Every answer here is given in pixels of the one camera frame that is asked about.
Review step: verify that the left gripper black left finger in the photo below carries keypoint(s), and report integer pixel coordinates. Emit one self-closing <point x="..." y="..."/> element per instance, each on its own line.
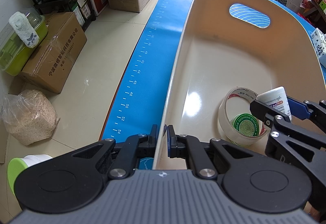
<point x="73" y="180"/>

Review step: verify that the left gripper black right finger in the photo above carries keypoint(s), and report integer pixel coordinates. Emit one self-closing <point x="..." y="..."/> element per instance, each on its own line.
<point x="249" y="179"/>

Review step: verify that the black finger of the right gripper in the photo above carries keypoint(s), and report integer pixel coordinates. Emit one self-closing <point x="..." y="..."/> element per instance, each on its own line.
<point x="290" y="143"/>
<point x="307" y="110"/>

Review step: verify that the white pill bottle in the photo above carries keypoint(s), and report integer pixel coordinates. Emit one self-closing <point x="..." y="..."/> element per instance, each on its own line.
<point x="277" y="99"/>

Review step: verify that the clear tape roll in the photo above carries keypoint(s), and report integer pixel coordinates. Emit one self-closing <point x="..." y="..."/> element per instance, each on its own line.
<point x="237" y="101"/>

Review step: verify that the green ointment tin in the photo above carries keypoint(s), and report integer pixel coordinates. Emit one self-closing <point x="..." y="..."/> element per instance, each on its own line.
<point x="247" y="125"/>

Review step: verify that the beige plastic storage bin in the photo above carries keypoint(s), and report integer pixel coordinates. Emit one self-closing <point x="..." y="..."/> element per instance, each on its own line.
<point x="227" y="44"/>

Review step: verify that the white green lidded cup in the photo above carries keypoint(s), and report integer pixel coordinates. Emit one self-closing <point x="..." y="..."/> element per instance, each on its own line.
<point x="17" y="165"/>

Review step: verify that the white tissue box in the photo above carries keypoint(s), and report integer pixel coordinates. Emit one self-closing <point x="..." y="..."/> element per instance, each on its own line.
<point x="318" y="40"/>

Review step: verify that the bag of grain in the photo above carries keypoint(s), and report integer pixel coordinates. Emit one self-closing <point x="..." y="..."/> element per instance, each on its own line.
<point x="29" y="116"/>

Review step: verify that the blue silicone baking mat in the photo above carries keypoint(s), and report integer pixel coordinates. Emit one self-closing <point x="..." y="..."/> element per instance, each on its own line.
<point x="140" y="99"/>

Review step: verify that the floor cardboard box chinese text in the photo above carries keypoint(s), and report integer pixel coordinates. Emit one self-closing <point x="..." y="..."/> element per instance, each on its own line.
<point x="50" y="64"/>

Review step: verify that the green plastic container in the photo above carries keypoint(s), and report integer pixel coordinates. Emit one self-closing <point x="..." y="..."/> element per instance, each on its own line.
<point x="14" y="53"/>

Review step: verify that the white rolled towel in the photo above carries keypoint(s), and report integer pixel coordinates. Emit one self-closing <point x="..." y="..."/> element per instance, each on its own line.
<point x="24" y="29"/>

